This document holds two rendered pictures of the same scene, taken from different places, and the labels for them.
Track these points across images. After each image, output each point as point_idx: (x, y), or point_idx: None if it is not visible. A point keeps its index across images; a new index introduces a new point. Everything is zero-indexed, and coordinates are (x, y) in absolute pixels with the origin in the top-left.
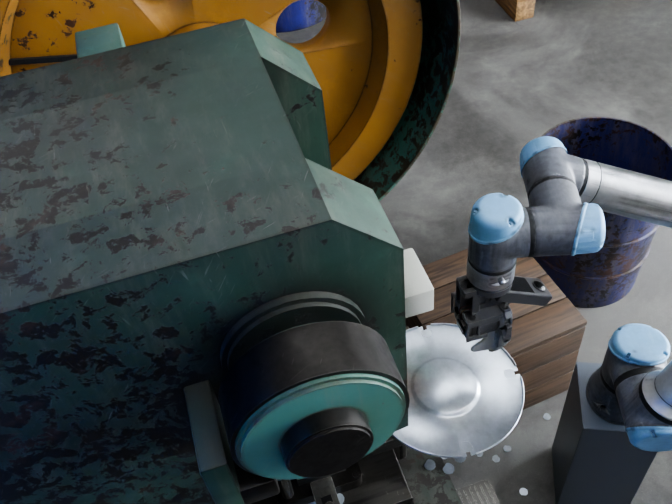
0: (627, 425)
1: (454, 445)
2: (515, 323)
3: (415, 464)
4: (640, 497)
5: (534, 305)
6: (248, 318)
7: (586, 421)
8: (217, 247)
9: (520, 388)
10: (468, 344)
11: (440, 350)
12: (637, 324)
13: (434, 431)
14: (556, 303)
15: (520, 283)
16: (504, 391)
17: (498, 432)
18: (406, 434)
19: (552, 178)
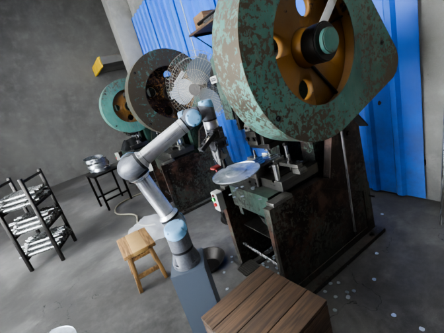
0: (184, 218)
1: (229, 167)
2: (240, 300)
3: (246, 185)
4: (188, 325)
5: (231, 315)
6: None
7: (201, 249)
8: None
9: (213, 180)
10: (232, 180)
11: (240, 176)
12: (174, 231)
13: (235, 166)
14: (219, 322)
15: (205, 140)
16: (218, 178)
17: (218, 173)
18: (242, 163)
19: (189, 109)
